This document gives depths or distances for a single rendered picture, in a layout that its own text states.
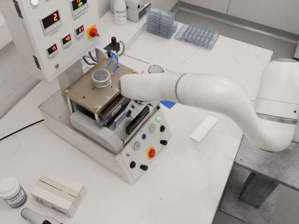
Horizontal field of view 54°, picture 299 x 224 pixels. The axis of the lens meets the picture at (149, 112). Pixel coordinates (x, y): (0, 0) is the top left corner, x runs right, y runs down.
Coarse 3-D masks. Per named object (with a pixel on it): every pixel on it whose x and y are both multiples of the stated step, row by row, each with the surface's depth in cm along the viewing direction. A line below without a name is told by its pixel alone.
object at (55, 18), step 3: (51, 15) 98; (54, 15) 99; (48, 18) 98; (51, 18) 99; (54, 18) 100; (57, 18) 101; (45, 21) 97; (48, 21) 98; (51, 21) 99; (54, 21) 101; (45, 24) 98; (48, 24) 99
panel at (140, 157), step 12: (156, 120) 136; (144, 132) 131; (156, 132) 138; (168, 132) 145; (132, 144) 126; (144, 144) 132; (156, 144) 139; (132, 156) 127; (144, 156) 134; (132, 168) 128
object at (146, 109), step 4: (144, 108) 126; (148, 108) 126; (140, 112) 124; (144, 112) 124; (148, 112) 128; (136, 116) 123; (140, 116) 123; (132, 120) 122; (136, 120) 121; (132, 124) 120; (136, 124) 122; (128, 128) 119; (132, 128) 121; (128, 132) 120
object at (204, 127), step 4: (208, 116) 154; (212, 116) 154; (204, 120) 152; (208, 120) 153; (212, 120) 153; (216, 120) 153; (200, 124) 151; (204, 124) 151; (208, 124) 151; (212, 124) 151; (200, 128) 149; (204, 128) 149; (208, 128) 149; (196, 132) 148; (200, 132) 148; (204, 132) 148; (192, 136) 146; (196, 136) 146; (200, 136) 146
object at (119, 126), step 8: (120, 112) 129; (152, 112) 132; (112, 120) 126; (120, 120) 124; (128, 120) 126; (144, 120) 128; (112, 128) 123; (120, 128) 123; (136, 128) 125; (120, 136) 121; (128, 136) 121
